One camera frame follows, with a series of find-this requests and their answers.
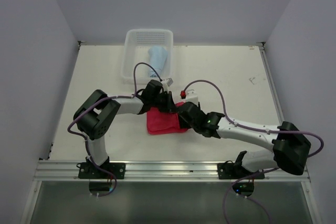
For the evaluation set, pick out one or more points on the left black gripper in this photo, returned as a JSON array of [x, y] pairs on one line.
[[169, 106]]

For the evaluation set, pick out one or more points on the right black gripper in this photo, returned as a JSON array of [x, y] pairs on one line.
[[183, 124]]

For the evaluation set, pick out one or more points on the pink towel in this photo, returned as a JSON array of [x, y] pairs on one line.
[[159, 123]]

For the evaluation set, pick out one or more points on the light blue towel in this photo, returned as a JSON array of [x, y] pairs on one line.
[[158, 56]]

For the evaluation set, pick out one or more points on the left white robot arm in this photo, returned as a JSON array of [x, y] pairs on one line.
[[93, 119]]

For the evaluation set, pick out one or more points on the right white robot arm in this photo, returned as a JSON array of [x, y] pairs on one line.
[[281, 149]]

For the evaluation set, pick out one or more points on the white plastic basket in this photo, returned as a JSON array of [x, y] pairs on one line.
[[136, 46]]

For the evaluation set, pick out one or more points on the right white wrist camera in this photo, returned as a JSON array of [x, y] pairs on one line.
[[189, 96]]

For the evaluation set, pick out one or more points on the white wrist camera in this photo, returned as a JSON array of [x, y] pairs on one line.
[[189, 96], [167, 82]]

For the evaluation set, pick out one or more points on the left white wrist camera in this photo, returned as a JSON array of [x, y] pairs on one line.
[[167, 82]]

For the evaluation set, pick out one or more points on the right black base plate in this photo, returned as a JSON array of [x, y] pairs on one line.
[[228, 171]]

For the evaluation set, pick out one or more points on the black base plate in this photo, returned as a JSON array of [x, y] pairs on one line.
[[88, 171], [228, 171]]

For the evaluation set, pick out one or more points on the aluminium mounting rail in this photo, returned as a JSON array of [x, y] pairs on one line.
[[138, 171]]

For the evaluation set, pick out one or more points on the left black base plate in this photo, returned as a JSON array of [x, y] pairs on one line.
[[88, 171]]

